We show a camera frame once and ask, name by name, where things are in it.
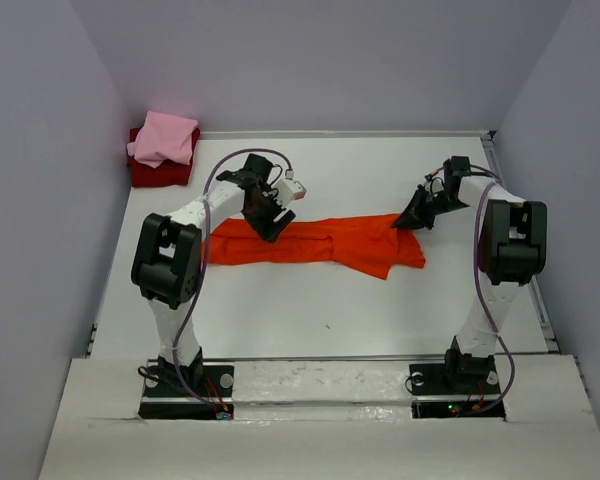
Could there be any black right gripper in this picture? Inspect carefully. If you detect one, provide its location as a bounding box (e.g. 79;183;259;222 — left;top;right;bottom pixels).
390;184;468;230

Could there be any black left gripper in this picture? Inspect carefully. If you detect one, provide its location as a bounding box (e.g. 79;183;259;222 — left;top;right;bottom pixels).
242;184;294;244

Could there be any orange t shirt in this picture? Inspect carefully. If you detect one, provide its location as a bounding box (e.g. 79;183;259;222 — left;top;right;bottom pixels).
210;214;426;280

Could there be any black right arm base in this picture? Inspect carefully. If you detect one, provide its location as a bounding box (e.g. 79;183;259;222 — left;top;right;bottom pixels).
405;363;506;420

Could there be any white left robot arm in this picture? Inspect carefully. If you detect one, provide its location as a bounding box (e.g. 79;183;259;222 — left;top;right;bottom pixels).
131;148;306;398

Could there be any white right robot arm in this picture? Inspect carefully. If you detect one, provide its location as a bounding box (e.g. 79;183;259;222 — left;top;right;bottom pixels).
393;156;547;396

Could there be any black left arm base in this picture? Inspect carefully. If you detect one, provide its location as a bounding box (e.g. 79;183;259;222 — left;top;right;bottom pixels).
137;361;235;421

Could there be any dark red folded t shirt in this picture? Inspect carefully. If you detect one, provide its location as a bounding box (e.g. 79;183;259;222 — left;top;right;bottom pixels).
126;155;194;188

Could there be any pink folded t shirt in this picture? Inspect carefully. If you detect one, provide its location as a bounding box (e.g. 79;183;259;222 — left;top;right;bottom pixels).
126;111;199;168

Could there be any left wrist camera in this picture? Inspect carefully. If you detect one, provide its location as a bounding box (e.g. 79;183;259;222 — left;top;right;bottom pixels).
272;174;307;207

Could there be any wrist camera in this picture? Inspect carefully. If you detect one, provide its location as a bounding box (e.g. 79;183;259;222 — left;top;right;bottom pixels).
272;174;307;207
425;170;445;196

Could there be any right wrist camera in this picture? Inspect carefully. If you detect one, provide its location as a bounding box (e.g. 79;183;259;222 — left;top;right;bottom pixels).
425;170;445;196

